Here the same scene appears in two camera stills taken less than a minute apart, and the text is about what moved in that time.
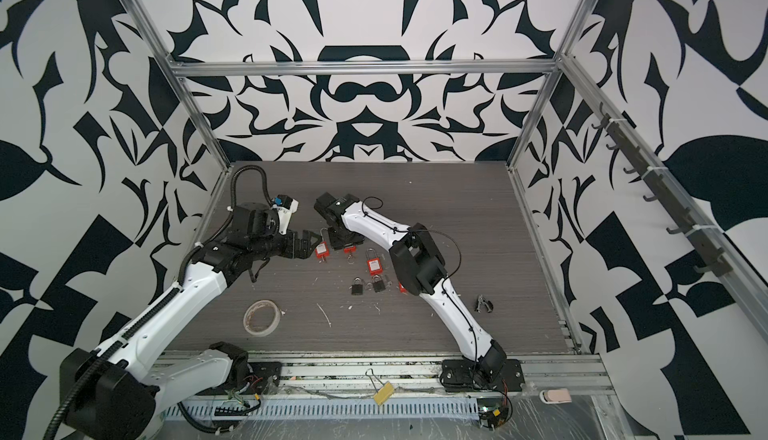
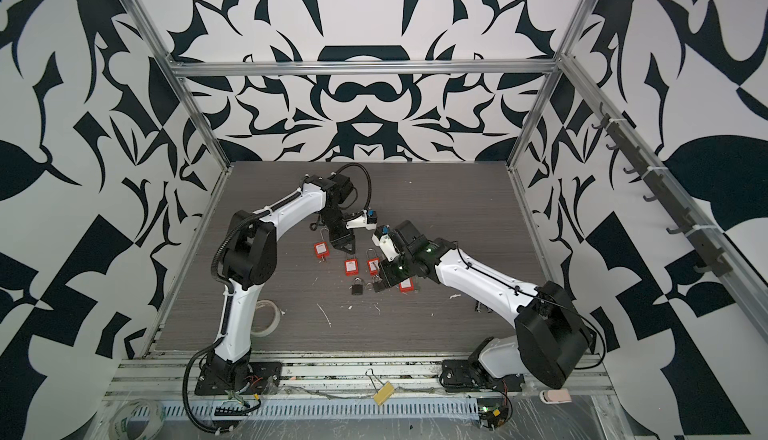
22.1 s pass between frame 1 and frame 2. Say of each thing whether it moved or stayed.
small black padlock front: stayed
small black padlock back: stayed
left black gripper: moved
